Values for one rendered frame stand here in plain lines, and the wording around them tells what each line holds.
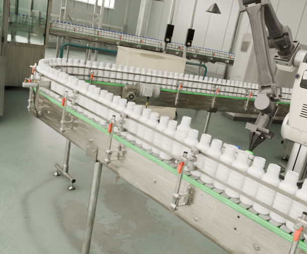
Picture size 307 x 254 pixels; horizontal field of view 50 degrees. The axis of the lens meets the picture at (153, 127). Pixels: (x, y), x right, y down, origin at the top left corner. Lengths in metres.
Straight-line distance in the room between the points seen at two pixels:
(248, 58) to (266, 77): 6.01
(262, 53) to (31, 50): 5.67
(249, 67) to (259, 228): 6.42
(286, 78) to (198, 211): 7.09
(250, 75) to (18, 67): 4.67
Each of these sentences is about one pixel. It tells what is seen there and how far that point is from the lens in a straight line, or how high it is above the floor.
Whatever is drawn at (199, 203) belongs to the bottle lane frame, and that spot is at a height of 0.93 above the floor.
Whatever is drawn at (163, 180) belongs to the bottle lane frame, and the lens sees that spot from 1.39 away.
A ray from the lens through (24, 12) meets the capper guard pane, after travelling 6.61.
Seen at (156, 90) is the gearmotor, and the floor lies 0.99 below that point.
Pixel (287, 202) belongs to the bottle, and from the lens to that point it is 1.13.
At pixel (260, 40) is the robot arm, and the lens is 1.38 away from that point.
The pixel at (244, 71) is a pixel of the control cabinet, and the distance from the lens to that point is 7.40.
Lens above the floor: 1.50
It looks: 15 degrees down
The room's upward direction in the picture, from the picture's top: 11 degrees clockwise
